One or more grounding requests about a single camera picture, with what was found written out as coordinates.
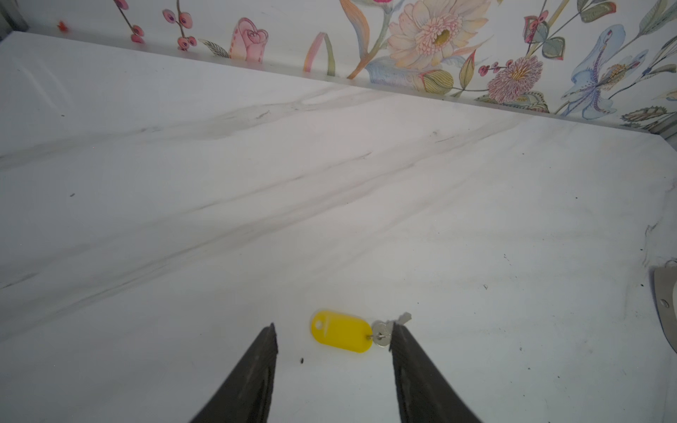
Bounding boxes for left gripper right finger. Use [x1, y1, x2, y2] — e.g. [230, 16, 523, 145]
[390, 324, 481, 423]

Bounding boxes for small silver key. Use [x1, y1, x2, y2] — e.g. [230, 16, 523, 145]
[370, 312, 412, 347]

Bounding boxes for yellow key tag front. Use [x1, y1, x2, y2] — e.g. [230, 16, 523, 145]
[310, 309, 373, 354]

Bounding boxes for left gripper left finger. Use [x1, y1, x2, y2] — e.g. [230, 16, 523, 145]
[191, 324, 278, 423]

